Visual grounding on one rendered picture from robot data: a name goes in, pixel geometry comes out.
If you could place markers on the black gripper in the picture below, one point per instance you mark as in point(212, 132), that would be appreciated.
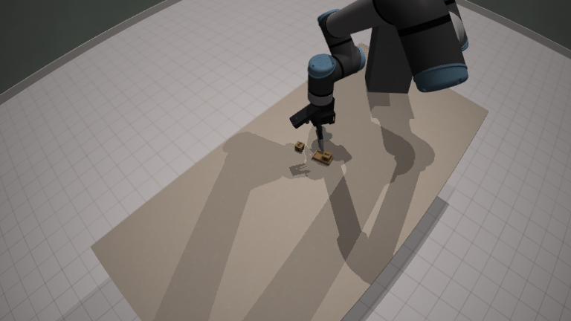
point(327, 113)

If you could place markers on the tan wooden cube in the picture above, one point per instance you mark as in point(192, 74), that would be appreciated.
point(299, 147)
point(326, 156)

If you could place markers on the tan rectangular tray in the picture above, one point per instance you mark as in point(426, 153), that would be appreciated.
point(318, 157)

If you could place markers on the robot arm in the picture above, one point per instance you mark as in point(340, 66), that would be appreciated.
point(428, 33)

